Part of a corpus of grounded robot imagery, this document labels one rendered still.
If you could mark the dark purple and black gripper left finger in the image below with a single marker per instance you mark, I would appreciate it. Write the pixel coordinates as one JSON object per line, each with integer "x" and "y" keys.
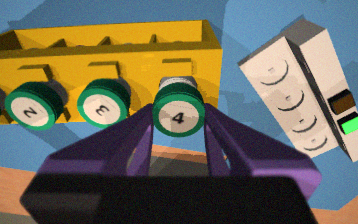
{"x": 107, "y": 151}

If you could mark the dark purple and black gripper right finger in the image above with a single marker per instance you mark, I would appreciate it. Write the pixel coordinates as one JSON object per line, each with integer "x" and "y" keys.
{"x": 252, "y": 153}

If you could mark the blue flat mat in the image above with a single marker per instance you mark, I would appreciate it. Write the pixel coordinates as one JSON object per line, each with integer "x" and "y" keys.
{"x": 241, "y": 27}

